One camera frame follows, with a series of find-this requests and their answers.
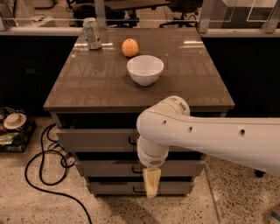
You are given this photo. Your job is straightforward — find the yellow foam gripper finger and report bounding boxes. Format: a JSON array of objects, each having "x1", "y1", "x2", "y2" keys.
[{"x1": 143, "y1": 168, "x2": 161, "y2": 199}]

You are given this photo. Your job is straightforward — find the grey top drawer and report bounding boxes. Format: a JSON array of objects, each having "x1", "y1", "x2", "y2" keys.
[{"x1": 57, "y1": 129, "x2": 139, "y2": 152}]

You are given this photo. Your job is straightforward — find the grey drawer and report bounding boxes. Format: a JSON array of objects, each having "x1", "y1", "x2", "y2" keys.
[
  {"x1": 57, "y1": 129, "x2": 139, "y2": 152},
  {"x1": 75, "y1": 160, "x2": 205, "y2": 177},
  {"x1": 87, "y1": 181, "x2": 194, "y2": 196}
]

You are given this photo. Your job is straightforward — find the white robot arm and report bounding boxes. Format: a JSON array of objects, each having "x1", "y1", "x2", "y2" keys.
[{"x1": 136, "y1": 95, "x2": 280, "y2": 199}]

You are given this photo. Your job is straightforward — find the grey bottom drawer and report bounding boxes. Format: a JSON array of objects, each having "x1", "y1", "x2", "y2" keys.
[{"x1": 87, "y1": 181, "x2": 194, "y2": 196}]

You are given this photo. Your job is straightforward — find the grey middle drawer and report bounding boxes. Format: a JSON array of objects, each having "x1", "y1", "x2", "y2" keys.
[{"x1": 75, "y1": 160, "x2": 205, "y2": 177}]

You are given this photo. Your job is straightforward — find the grey drawer cabinet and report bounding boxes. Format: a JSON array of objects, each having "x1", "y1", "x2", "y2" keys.
[{"x1": 44, "y1": 28, "x2": 235, "y2": 196}]

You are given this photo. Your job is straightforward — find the white ceramic bowl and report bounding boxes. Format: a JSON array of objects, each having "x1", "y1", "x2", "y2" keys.
[{"x1": 127, "y1": 55, "x2": 165, "y2": 87}]

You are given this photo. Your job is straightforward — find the orange fruit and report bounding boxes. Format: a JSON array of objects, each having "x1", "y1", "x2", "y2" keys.
[{"x1": 122, "y1": 38, "x2": 139, "y2": 57}]

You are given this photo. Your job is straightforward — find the dark box of clutter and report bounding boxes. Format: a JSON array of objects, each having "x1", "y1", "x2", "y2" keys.
[{"x1": 0, "y1": 108, "x2": 37, "y2": 152}]

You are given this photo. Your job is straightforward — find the tan toy hat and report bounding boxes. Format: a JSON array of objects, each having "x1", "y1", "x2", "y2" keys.
[{"x1": 3, "y1": 113, "x2": 26, "y2": 130}]

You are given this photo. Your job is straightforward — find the silver soda can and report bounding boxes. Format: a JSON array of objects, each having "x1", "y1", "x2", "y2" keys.
[{"x1": 83, "y1": 17, "x2": 102, "y2": 50}]

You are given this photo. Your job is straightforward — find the dark desk behind glass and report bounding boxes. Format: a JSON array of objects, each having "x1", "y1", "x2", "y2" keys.
[{"x1": 104, "y1": 0, "x2": 169, "y2": 28}]

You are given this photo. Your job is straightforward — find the black office chair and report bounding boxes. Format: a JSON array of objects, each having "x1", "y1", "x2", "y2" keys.
[{"x1": 159, "y1": 0, "x2": 203, "y2": 28}]

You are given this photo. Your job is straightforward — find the black floor cable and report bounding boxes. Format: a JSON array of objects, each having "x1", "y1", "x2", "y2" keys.
[{"x1": 24, "y1": 123, "x2": 93, "y2": 224}]

